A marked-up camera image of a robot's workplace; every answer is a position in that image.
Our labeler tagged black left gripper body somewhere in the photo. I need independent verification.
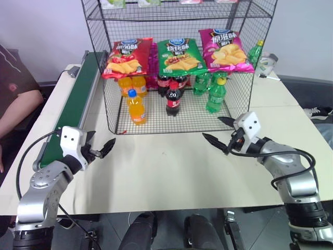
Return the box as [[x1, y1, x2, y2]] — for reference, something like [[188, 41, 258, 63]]
[[80, 144, 102, 165]]

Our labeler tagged person in brown shirt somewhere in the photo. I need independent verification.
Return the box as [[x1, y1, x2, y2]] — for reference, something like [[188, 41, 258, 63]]
[[0, 43, 43, 118]]

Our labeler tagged green conveyor belt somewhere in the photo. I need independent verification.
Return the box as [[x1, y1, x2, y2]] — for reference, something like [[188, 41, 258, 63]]
[[32, 50, 109, 173]]

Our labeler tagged green snack pack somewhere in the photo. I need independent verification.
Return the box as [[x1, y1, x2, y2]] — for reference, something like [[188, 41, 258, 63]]
[[137, 0, 162, 7], [99, 0, 126, 9]]

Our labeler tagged white marker pen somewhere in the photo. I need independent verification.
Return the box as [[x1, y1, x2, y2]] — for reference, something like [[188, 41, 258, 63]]
[[259, 73, 281, 82]]

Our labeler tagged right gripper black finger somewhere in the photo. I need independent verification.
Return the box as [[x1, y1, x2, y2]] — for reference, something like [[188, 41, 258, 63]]
[[201, 132, 230, 156], [217, 116, 236, 130]]

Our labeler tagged cola bottle red cap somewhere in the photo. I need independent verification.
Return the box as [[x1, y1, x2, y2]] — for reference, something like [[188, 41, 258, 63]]
[[165, 81, 183, 117]]

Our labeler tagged black wire mesh shelf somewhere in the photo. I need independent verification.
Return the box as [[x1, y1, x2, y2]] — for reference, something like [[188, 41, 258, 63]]
[[80, 0, 278, 135]]

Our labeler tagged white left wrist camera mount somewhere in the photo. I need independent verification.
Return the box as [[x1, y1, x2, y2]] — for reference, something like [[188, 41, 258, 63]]
[[60, 126, 89, 171]]

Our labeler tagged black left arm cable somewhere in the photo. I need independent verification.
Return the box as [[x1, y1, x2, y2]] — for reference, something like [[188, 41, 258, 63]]
[[15, 130, 63, 202]]

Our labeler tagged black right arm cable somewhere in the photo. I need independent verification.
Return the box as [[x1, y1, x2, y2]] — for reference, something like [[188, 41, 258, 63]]
[[228, 145, 318, 190]]

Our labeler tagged blue jeans leg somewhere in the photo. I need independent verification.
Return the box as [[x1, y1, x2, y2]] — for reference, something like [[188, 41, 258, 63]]
[[315, 123, 333, 151]]

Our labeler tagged green soda bottle yellow cap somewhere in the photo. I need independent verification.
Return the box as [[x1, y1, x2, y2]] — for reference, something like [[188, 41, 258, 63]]
[[247, 39, 265, 66], [206, 73, 227, 114]]

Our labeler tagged dark rounded shape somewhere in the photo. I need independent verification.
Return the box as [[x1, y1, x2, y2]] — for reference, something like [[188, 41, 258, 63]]
[[184, 214, 225, 250], [118, 211, 158, 250]]

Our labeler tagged green chips bag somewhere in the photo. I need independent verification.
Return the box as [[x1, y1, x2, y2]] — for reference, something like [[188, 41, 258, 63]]
[[156, 37, 209, 77]]

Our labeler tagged magenta chips bag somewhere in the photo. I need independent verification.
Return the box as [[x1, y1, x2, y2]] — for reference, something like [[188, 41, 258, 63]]
[[198, 28, 255, 73]]

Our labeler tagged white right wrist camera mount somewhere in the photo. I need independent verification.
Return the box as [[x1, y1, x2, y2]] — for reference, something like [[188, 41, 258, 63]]
[[233, 111, 262, 142]]

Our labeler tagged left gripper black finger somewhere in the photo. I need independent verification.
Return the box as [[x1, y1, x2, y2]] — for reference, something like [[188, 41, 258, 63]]
[[97, 137, 117, 158], [85, 130, 96, 150]]

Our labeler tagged purple snack bag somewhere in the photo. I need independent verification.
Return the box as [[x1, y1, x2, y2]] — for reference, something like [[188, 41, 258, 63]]
[[146, 42, 160, 90]]

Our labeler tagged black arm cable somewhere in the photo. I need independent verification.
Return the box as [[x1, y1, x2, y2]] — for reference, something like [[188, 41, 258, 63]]
[[15, 130, 63, 202], [228, 145, 318, 190]]

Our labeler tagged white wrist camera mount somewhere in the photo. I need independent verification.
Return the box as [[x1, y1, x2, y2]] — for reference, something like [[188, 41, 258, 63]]
[[60, 126, 89, 171], [233, 111, 262, 142]]

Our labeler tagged orange soda bottle blue cap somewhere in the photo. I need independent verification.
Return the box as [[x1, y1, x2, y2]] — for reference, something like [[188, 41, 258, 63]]
[[126, 89, 148, 127]]

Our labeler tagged black table leg bracket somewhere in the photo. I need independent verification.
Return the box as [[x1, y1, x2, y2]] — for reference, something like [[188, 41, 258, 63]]
[[223, 210, 241, 250]]

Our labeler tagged black white sneaker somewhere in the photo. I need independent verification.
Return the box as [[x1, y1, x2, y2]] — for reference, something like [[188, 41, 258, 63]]
[[302, 106, 333, 121]]

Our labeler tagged clear bottle blue yellow label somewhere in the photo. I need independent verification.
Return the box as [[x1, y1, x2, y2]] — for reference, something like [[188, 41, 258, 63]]
[[255, 51, 279, 77]]

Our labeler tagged red chips bag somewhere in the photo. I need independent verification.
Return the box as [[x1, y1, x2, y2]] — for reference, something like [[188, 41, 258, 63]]
[[101, 37, 155, 80]]

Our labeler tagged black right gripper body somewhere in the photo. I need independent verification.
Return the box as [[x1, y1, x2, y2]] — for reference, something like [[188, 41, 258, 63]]
[[227, 129, 250, 155]]

